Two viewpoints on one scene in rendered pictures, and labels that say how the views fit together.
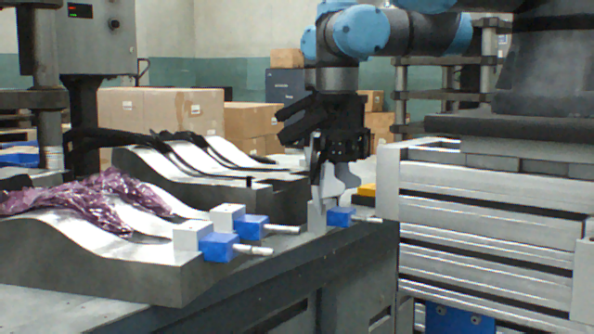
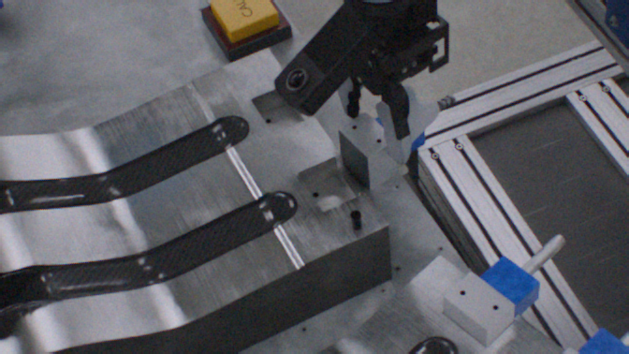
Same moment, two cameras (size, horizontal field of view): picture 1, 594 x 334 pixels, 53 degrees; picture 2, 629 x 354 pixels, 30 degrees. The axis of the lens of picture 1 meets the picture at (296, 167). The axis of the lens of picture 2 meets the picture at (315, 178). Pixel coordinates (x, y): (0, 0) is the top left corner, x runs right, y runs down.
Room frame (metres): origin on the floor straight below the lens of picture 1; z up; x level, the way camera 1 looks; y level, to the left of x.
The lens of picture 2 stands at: (0.69, 0.60, 1.74)
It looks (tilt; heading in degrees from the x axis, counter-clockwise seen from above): 52 degrees down; 304
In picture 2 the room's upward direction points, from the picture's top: 8 degrees counter-clockwise
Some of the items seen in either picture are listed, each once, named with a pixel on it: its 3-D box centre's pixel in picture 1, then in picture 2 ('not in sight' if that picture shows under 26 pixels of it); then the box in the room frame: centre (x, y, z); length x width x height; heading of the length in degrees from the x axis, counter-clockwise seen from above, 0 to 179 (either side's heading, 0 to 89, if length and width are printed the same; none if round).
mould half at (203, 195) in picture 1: (202, 176); (88, 250); (1.23, 0.20, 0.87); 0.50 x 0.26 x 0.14; 54
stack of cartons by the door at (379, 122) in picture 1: (378, 122); not in sight; (7.93, -1.08, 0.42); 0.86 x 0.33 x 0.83; 54
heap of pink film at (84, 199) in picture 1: (80, 194); not in sight; (0.90, 0.33, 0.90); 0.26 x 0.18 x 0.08; 72
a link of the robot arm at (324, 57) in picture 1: (338, 34); not in sight; (1.05, -0.07, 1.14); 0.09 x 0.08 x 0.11; 12
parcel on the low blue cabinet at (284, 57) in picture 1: (287, 57); not in sight; (8.67, 0.13, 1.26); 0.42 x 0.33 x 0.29; 54
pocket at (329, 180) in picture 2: (270, 191); (333, 194); (1.05, 0.05, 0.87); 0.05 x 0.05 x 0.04; 54
